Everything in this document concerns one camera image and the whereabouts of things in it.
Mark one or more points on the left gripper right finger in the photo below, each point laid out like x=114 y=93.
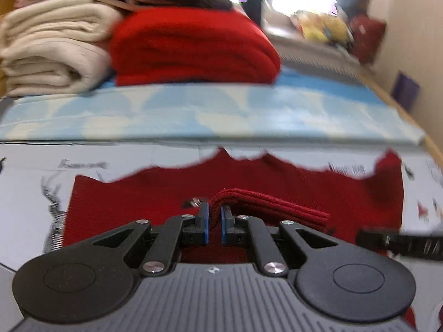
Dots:
x=335 y=278

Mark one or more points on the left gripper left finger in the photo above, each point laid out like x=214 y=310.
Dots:
x=94 y=277

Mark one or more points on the dark red knit sweater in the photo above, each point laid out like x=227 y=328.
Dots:
x=217 y=287

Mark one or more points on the grey printed bed sheet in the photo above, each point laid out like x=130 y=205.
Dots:
x=37 y=175

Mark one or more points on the purple box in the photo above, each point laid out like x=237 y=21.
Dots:
x=405 y=91

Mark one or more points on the light blue patterned blanket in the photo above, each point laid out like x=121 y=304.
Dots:
x=298 y=107

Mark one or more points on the dark red cushion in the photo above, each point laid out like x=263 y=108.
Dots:
x=368 y=34

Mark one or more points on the folded cream quilt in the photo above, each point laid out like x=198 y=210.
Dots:
x=57 y=47

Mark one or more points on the yellow plush toys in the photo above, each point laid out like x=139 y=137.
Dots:
x=321 y=28

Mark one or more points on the folded red blanket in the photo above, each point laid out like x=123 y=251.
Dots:
x=187 y=44

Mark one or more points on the wooden bed frame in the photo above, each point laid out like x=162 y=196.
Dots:
x=427 y=142

